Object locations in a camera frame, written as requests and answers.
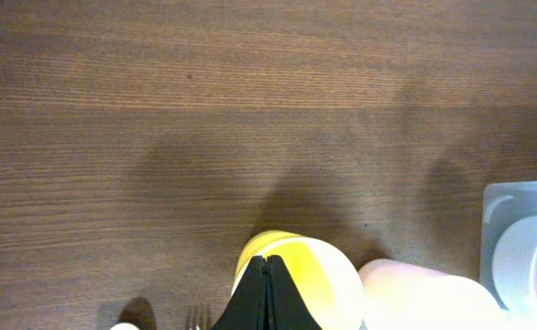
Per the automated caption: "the grey plastic spoon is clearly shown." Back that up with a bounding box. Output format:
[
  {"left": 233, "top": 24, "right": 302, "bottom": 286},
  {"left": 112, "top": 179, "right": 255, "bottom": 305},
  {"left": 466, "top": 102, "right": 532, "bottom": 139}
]
[{"left": 109, "top": 323, "right": 140, "bottom": 330}]

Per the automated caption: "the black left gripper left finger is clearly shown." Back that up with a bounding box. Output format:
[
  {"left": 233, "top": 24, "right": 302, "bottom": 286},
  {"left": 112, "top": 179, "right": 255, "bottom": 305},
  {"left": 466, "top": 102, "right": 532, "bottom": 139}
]
[{"left": 212, "top": 256, "right": 267, "bottom": 330}]

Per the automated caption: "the grey plastic fork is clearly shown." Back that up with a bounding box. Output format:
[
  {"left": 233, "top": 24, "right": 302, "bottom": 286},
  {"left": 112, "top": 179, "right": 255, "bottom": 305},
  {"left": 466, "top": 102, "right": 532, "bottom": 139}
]
[{"left": 185, "top": 304, "right": 212, "bottom": 330}]

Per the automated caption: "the white plastic bowl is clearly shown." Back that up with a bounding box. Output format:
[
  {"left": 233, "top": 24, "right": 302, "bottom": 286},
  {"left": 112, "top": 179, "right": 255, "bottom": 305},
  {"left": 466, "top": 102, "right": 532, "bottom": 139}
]
[{"left": 492, "top": 215, "right": 537, "bottom": 326}]

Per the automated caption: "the yellow plastic cup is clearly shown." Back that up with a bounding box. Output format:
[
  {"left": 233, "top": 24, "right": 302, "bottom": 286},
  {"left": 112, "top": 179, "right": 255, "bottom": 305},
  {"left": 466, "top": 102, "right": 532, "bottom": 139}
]
[{"left": 231, "top": 230, "right": 367, "bottom": 330}]

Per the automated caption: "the clear plastic storage bin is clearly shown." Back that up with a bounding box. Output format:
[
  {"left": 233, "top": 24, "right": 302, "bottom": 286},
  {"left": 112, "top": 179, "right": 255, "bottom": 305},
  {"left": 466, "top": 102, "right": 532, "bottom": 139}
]
[{"left": 480, "top": 181, "right": 537, "bottom": 310}]

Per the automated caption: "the pink plastic cup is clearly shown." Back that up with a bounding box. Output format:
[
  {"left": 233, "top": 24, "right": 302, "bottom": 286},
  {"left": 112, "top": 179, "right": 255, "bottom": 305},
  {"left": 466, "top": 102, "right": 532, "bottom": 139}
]
[{"left": 358, "top": 258, "right": 504, "bottom": 330}]

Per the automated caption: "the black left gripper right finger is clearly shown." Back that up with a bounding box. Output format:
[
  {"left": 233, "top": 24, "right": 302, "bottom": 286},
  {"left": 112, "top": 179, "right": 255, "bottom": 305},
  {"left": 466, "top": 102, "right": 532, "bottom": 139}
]
[{"left": 265, "top": 255, "right": 322, "bottom": 330}]

